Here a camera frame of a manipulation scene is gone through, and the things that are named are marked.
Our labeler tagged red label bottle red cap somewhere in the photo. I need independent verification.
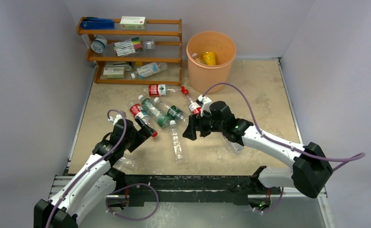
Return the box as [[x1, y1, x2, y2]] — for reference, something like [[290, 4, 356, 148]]
[[181, 86, 201, 114]]

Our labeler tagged clear plastic bottle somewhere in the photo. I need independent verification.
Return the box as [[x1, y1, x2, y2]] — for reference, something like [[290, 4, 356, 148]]
[[169, 120, 184, 162]]

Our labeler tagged clear bottle blue label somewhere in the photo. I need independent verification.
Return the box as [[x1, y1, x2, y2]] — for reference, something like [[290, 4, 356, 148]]
[[114, 156, 136, 169]]

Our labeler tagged clear bottle purple label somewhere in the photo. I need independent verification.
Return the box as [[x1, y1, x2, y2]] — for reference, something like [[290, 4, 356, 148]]
[[223, 135, 244, 153]]

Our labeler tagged yellow juice bottle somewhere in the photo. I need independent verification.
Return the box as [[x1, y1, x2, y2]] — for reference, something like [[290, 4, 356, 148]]
[[202, 51, 216, 66]]

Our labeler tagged orange red tea bottle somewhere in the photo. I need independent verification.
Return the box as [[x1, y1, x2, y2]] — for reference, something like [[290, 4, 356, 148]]
[[191, 53, 205, 65]]

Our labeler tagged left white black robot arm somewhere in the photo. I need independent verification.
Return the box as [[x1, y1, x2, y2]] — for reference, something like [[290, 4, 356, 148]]
[[33, 115, 157, 228]]

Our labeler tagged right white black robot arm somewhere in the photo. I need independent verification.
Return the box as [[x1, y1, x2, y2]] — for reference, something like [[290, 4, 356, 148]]
[[182, 96, 333, 199]]

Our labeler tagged orange plastic bin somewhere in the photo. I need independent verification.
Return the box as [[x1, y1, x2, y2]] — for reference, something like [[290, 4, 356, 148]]
[[186, 31, 236, 93]]

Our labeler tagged green tinted plastic bottle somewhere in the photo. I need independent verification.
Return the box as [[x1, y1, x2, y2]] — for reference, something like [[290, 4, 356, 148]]
[[138, 95, 171, 129]]

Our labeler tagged dark green label clear bottle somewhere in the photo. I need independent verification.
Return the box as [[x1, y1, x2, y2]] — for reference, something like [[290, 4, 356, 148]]
[[153, 97, 188, 124]]

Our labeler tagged red label bottle left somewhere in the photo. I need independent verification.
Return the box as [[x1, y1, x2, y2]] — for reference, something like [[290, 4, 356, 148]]
[[126, 100, 158, 138]]

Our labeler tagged red label bottle near shelf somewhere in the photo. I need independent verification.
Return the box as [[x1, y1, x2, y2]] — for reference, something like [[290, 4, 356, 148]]
[[143, 84, 180, 97]]

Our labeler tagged clear bottle on shelf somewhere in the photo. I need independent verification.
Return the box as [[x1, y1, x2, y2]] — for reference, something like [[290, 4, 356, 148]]
[[130, 62, 168, 79]]

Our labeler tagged white box on bottom shelf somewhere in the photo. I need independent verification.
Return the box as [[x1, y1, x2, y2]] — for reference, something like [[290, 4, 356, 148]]
[[103, 66, 125, 79]]

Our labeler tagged wooden three-tier shelf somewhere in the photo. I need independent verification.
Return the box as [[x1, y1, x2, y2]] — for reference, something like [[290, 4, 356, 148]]
[[76, 19, 183, 86]]

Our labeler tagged pack of coloured markers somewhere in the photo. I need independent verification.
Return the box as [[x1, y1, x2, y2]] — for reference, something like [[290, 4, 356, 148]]
[[113, 37, 143, 57]]

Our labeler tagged small clear jar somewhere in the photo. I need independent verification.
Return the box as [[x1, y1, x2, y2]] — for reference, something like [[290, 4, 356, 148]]
[[143, 39, 155, 50]]

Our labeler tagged blue white tape roll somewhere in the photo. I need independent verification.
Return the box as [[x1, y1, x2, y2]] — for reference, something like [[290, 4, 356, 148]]
[[91, 35, 108, 54]]

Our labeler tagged white green small box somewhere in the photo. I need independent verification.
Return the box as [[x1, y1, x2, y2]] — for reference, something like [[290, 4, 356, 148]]
[[120, 16, 146, 30]]

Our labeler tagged blue stapler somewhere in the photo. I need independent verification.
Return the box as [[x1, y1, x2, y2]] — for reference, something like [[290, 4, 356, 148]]
[[80, 17, 115, 30]]

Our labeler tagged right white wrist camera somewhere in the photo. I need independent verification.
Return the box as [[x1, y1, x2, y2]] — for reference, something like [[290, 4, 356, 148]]
[[196, 95, 213, 117]]

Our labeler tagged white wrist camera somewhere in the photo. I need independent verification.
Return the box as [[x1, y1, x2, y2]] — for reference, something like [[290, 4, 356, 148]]
[[108, 113, 123, 126], [196, 95, 213, 117]]

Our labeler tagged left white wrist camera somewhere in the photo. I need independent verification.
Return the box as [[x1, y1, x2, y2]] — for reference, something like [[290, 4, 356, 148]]
[[108, 113, 123, 126]]

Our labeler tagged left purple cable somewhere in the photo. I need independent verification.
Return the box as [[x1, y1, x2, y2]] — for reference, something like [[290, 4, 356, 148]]
[[46, 109, 159, 228]]

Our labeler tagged purple cable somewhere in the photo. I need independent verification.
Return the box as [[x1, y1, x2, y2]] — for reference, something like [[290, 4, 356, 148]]
[[46, 109, 159, 228], [201, 83, 366, 215]]

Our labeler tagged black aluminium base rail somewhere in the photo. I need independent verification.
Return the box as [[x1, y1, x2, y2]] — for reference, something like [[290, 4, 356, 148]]
[[107, 173, 280, 207]]

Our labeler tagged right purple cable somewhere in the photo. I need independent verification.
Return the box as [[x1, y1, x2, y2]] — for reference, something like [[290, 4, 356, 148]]
[[201, 83, 366, 215]]

